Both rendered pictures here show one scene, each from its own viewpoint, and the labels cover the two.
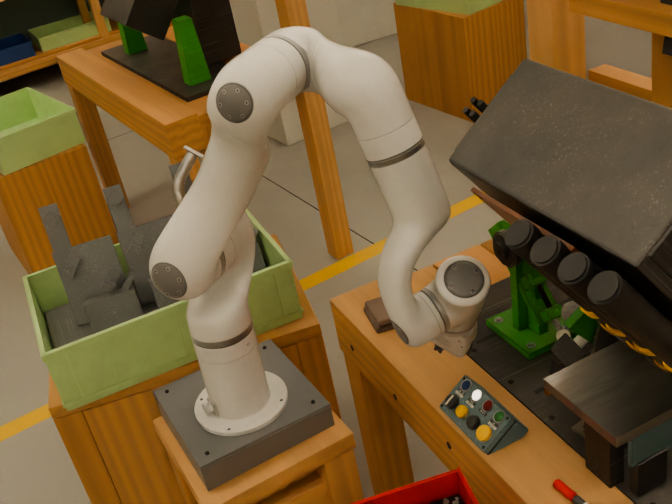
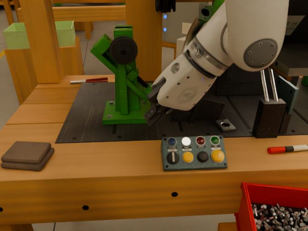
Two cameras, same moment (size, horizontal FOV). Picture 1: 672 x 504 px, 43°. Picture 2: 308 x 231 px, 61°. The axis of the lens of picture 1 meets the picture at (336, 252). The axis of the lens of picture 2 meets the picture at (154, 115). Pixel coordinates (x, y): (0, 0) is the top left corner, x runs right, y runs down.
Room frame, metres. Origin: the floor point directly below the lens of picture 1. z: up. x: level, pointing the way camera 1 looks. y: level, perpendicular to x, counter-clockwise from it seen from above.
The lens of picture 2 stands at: (1.11, 0.32, 1.32)
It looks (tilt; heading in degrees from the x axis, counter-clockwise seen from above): 30 degrees down; 287
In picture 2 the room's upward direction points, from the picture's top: straight up
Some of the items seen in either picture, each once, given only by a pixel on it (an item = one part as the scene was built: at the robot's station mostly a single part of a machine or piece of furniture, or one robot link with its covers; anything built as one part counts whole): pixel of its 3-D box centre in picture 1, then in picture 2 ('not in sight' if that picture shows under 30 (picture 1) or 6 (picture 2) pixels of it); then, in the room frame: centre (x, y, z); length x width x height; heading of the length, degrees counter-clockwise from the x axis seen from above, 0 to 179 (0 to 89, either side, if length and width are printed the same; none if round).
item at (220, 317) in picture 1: (217, 267); not in sight; (1.38, 0.22, 1.22); 0.19 x 0.12 x 0.24; 150
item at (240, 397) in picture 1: (232, 367); not in sight; (1.35, 0.25, 1.00); 0.19 x 0.19 x 0.18
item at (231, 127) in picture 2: (590, 426); (225, 125); (1.10, -0.38, 0.90); 0.06 x 0.04 x 0.01; 119
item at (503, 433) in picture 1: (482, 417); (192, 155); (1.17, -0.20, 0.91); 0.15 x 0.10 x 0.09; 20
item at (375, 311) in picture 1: (385, 312); (28, 155); (1.55, -0.08, 0.91); 0.10 x 0.08 x 0.03; 10
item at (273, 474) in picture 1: (250, 433); not in sight; (1.35, 0.25, 0.83); 0.32 x 0.32 x 0.04; 24
